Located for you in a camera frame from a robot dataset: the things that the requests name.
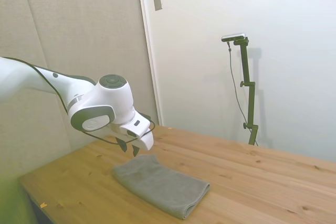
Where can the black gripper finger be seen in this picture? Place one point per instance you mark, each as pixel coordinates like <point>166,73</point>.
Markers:
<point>135,150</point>
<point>122,145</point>

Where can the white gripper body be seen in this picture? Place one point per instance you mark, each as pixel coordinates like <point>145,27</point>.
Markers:
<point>145,142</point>

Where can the grey towel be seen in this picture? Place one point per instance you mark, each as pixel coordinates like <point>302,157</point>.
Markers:
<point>162,187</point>

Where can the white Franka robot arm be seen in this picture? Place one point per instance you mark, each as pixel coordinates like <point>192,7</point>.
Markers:
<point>26,77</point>

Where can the small yellow tape scrap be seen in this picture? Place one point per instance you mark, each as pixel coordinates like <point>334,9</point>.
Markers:
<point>43,204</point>

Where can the white door frame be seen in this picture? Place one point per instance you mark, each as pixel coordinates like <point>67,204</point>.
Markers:
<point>149,51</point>

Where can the black jointed camera stand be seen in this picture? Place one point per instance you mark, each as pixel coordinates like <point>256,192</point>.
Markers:
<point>251,103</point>

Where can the silver exterior camera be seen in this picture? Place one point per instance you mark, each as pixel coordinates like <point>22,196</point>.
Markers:
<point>233,37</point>

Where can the grey wall switch plate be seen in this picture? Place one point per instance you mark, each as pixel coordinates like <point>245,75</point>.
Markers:
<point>157,1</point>

